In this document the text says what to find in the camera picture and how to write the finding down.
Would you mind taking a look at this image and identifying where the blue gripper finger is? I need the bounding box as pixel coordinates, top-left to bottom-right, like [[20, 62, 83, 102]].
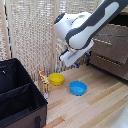
[[74, 62, 81, 69], [85, 52, 92, 62]]

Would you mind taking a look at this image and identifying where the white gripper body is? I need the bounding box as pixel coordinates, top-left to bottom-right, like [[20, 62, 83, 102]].
[[59, 40, 95, 68]]

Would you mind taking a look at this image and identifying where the silver drawer handle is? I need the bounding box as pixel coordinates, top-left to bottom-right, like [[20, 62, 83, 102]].
[[93, 38, 113, 46], [98, 56, 122, 67]]

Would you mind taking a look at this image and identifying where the yellow bowl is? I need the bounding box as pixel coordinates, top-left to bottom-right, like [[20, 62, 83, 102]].
[[48, 72, 66, 87]]

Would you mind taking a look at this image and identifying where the brown drawer front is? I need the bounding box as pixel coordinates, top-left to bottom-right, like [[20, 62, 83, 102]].
[[88, 51, 128, 81], [91, 23, 128, 64]]

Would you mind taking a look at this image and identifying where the blue bowl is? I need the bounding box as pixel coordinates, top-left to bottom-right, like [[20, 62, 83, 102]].
[[69, 80, 88, 97]]

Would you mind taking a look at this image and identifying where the brown drawer cabinet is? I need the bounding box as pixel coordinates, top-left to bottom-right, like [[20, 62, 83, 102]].
[[87, 9, 128, 83]]

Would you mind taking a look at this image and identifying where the orange snack carton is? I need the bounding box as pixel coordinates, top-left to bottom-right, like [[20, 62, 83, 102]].
[[37, 69, 50, 100]]

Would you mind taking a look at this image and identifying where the woven folding screen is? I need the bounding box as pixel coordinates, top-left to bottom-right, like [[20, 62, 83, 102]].
[[0, 0, 128, 83]]

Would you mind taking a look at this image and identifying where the black fabric storage box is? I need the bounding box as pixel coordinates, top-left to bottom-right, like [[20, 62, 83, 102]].
[[0, 58, 49, 128]]

